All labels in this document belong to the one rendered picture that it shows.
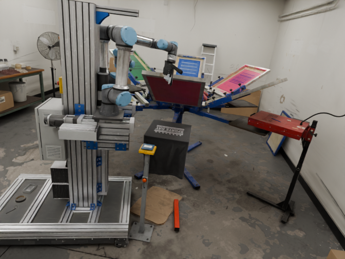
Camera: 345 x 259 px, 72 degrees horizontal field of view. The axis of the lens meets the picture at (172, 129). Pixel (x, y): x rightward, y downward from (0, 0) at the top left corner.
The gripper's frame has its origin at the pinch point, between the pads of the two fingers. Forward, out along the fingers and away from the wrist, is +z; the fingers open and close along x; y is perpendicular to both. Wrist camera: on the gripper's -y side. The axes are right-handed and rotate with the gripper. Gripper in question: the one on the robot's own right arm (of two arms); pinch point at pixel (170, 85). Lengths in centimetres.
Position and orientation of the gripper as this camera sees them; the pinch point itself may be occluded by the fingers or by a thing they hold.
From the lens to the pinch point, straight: 200.2
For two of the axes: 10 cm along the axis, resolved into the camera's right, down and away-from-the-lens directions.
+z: -1.4, 9.9, 0.8
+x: -0.9, 0.7, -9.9
